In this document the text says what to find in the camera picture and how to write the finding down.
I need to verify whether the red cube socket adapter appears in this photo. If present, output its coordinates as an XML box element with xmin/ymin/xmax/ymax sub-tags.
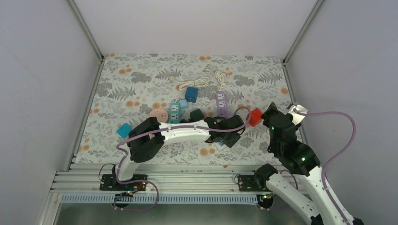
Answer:
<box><xmin>246</xmin><ymin>108</ymin><xmax>263</xmax><ymax>128</ymax></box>

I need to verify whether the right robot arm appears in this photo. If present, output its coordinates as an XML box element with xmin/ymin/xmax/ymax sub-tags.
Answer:
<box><xmin>254</xmin><ymin>103</ymin><xmax>363</xmax><ymax>225</ymax></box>

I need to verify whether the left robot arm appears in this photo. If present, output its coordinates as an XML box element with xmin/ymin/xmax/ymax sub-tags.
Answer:
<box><xmin>112</xmin><ymin>115</ymin><xmax>246</xmax><ymax>190</ymax></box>

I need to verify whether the light blue small plug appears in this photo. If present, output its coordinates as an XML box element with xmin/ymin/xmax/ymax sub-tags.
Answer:
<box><xmin>179</xmin><ymin>99</ymin><xmax>188</xmax><ymax>109</ymax></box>

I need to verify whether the blue flat square plug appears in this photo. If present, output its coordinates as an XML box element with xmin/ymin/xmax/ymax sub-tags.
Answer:
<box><xmin>116</xmin><ymin>123</ymin><xmax>133</xmax><ymax>138</ymax></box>

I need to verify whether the white multicolour power strip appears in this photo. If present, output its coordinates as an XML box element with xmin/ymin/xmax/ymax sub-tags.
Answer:
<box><xmin>212</xmin><ymin>141</ymin><xmax>227</xmax><ymax>150</ymax></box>

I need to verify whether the purple power strip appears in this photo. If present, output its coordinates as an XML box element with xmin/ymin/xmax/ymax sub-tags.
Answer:
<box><xmin>215</xmin><ymin>91</ymin><xmax>230</xmax><ymax>119</ymax></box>

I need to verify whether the dark green cube socket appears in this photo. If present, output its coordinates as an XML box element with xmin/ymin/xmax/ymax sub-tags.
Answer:
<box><xmin>189</xmin><ymin>109</ymin><xmax>205</xmax><ymax>122</ymax></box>

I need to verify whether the dark blue cube socket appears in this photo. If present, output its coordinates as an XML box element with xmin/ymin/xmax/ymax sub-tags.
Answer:
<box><xmin>184</xmin><ymin>86</ymin><xmax>199</xmax><ymax>103</ymax></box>

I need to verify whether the teal power strip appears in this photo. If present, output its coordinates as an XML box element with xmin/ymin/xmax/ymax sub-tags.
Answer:
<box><xmin>169</xmin><ymin>103</ymin><xmax>181</xmax><ymax>124</ymax></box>

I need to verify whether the pink round power socket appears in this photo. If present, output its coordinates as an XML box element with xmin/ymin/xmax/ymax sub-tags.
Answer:
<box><xmin>148</xmin><ymin>108</ymin><xmax>168</xmax><ymax>123</ymax></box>

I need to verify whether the floral patterned table mat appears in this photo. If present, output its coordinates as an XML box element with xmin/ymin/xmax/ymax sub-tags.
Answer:
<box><xmin>76</xmin><ymin>53</ymin><xmax>291</xmax><ymax>164</ymax></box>

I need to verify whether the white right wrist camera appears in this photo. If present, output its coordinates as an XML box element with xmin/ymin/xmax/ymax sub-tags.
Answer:
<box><xmin>287</xmin><ymin>104</ymin><xmax>308</xmax><ymax>125</ymax></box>

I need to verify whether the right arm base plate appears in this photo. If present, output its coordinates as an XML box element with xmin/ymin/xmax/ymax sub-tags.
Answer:
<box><xmin>234</xmin><ymin>174</ymin><xmax>271</xmax><ymax>192</ymax></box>

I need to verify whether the white coiled cable right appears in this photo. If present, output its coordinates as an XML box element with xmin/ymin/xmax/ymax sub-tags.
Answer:
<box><xmin>209</xmin><ymin>68</ymin><xmax>232</xmax><ymax>94</ymax></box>

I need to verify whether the white coiled cable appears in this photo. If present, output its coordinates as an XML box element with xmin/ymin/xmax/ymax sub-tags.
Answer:
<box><xmin>209</xmin><ymin>68</ymin><xmax>232</xmax><ymax>94</ymax></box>
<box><xmin>172</xmin><ymin>76</ymin><xmax>211</xmax><ymax>103</ymax></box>

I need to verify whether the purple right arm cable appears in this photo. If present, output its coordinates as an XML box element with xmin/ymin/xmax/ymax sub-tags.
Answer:
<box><xmin>256</xmin><ymin>111</ymin><xmax>357</xmax><ymax>225</ymax></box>

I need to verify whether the white coiled cable left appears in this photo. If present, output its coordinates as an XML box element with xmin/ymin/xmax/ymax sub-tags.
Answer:
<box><xmin>172</xmin><ymin>76</ymin><xmax>211</xmax><ymax>103</ymax></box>

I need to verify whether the blue slotted cable duct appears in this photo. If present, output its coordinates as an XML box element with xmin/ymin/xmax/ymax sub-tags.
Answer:
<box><xmin>60</xmin><ymin>193</ymin><xmax>258</xmax><ymax>205</ymax></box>

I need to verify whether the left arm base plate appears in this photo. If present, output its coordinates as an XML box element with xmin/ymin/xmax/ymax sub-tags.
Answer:
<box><xmin>99</xmin><ymin>173</ymin><xmax>148</xmax><ymax>192</ymax></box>

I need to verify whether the aluminium rail base frame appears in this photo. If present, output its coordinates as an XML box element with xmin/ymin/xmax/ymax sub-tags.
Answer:
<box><xmin>50</xmin><ymin>164</ymin><xmax>259</xmax><ymax>194</ymax></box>

